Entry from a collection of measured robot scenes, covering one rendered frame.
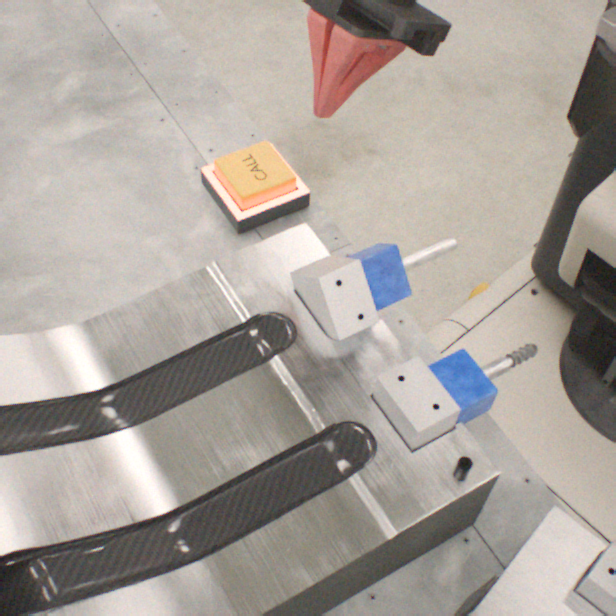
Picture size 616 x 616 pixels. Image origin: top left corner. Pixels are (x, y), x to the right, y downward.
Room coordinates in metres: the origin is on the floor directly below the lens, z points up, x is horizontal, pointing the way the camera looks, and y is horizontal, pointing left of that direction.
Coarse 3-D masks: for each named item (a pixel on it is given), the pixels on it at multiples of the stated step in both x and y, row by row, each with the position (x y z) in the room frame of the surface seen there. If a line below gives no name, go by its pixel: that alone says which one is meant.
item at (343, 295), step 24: (312, 264) 0.42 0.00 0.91; (336, 264) 0.40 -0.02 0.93; (360, 264) 0.40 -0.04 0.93; (384, 264) 0.41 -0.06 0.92; (408, 264) 0.42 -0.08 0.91; (312, 288) 0.38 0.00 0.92; (336, 288) 0.38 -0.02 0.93; (360, 288) 0.38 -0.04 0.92; (384, 288) 0.40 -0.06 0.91; (408, 288) 0.41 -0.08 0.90; (312, 312) 0.38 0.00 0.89; (336, 312) 0.36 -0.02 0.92; (360, 312) 0.37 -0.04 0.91; (336, 336) 0.35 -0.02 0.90
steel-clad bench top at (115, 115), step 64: (0, 0) 0.89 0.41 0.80; (64, 0) 0.90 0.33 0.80; (128, 0) 0.91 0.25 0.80; (0, 64) 0.77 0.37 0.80; (64, 64) 0.77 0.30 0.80; (128, 64) 0.78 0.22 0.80; (192, 64) 0.79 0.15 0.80; (0, 128) 0.66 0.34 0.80; (64, 128) 0.67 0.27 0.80; (128, 128) 0.67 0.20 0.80; (192, 128) 0.68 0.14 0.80; (256, 128) 0.69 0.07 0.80; (0, 192) 0.57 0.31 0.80; (64, 192) 0.57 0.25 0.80; (128, 192) 0.58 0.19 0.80; (192, 192) 0.59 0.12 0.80; (0, 256) 0.49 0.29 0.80; (64, 256) 0.49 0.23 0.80; (128, 256) 0.50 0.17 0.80; (192, 256) 0.50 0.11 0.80; (0, 320) 0.42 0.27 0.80; (64, 320) 0.42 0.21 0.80; (384, 320) 0.45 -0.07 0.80; (512, 448) 0.33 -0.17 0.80; (512, 512) 0.27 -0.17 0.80; (448, 576) 0.22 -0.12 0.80
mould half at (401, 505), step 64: (256, 256) 0.43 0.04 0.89; (320, 256) 0.44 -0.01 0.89; (128, 320) 0.37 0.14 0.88; (192, 320) 0.37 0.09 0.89; (0, 384) 0.29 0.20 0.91; (64, 384) 0.30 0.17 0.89; (256, 384) 0.32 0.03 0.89; (320, 384) 0.32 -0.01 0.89; (64, 448) 0.25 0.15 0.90; (128, 448) 0.26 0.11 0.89; (192, 448) 0.26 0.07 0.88; (256, 448) 0.27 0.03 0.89; (384, 448) 0.27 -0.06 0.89; (448, 448) 0.28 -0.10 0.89; (0, 512) 0.19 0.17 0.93; (64, 512) 0.20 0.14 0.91; (128, 512) 0.21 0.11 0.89; (320, 512) 0.22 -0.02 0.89; (384, 512) 0.23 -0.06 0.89; (448, 512) 0.24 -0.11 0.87; (192, 576) 0.17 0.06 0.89; (256, 576) 0.18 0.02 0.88; (320, 576) 0.18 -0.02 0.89; (384, 576) 0.21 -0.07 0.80
